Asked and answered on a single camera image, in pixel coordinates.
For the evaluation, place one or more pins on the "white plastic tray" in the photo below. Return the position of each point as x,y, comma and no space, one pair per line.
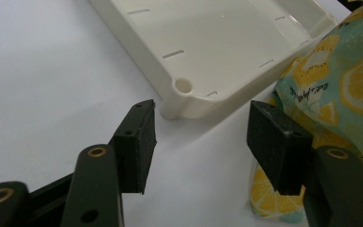
220,47

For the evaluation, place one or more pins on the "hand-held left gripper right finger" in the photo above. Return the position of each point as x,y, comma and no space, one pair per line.
277,151

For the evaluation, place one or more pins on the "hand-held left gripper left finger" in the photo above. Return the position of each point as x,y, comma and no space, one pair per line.
132,151

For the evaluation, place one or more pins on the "lemon print cloth bag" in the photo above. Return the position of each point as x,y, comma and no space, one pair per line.
353,94

